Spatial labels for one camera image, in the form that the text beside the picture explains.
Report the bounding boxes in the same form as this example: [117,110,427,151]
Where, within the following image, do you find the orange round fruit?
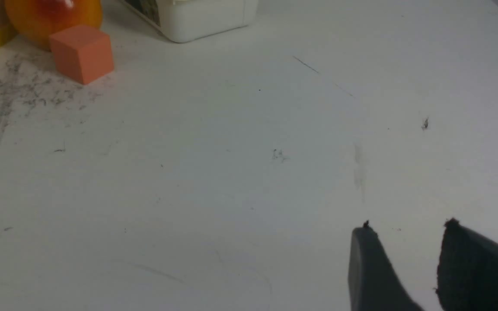
[4,0,103,51]

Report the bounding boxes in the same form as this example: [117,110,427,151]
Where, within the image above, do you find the orange foam cube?
[49,24,115,85]

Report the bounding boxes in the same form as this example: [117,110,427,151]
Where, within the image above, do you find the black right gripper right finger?
[435,219,498,311]

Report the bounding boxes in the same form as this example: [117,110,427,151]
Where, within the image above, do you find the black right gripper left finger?
[348,221,422,311]

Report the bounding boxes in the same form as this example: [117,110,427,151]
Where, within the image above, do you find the white plastic container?
[122,0,259,43]

